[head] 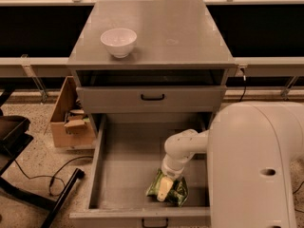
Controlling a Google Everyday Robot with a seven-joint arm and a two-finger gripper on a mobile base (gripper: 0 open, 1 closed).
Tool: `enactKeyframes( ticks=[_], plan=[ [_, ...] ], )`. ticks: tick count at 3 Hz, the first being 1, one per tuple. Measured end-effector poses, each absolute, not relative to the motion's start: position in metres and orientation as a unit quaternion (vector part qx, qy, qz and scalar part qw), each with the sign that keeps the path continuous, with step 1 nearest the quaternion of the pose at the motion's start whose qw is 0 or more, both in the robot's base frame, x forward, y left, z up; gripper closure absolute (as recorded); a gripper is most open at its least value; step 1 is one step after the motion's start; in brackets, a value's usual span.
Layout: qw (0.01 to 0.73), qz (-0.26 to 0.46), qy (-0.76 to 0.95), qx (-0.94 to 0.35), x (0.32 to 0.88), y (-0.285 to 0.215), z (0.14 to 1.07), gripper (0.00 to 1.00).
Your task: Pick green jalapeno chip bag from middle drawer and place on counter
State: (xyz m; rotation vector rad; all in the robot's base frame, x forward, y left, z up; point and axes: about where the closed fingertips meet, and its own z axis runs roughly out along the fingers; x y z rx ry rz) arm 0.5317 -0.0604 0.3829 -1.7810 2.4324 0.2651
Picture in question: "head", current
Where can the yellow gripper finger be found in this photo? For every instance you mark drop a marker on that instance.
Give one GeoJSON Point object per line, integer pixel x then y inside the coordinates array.
{"type": "Point", "coordinates": [165, 186]}

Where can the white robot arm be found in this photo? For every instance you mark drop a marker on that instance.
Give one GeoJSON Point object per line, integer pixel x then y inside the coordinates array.
{"type": "Point", "coordinates": [249, 147]}

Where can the closed grey top drawer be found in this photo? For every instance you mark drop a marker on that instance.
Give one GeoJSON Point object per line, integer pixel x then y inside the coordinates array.
{"type": "Point", "coordinates": [127, 99]}

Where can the black drawer handle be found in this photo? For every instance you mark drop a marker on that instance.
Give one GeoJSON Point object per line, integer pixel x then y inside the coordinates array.
{"type": "Point", "coordinates": [155, 223]}
{"type": "Point", "coordinates": [152, 98]}

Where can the cardboard box with scraps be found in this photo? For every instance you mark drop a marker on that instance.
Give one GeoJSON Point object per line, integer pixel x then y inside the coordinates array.
{"type": "Point", "coordinates": [70, 126]}

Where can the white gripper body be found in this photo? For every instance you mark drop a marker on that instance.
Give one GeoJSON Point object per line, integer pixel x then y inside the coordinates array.
{"type": "Point", "coordinates": [173, 172]}

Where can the black top drawer handle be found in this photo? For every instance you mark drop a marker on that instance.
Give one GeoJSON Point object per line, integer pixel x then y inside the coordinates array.
{"type": "Point", "coordinates": [152, 98]}

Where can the white ceramic bowl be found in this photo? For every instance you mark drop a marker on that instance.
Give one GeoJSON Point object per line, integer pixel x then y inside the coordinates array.
{"type": "Point", "coordinates": [119, 42]}

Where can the black middle drawer handle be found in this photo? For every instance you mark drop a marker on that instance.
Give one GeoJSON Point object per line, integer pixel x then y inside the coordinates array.
{"type": "Point", "coordinates": [155, 223]}

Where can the grey drawer cabinet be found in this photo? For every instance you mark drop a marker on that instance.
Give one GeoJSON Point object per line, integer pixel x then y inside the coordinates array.
{"type": "Point", "coordinates": [178, 44]}

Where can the green jalapeno chip bag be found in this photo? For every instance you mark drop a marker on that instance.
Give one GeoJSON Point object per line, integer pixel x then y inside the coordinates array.
{"type": "Point", "coordinates": [178, 193]}

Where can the open grey middle drawer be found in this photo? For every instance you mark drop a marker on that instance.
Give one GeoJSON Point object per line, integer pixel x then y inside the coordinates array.
{"type": "Point", "coordinates": [127, 156]}

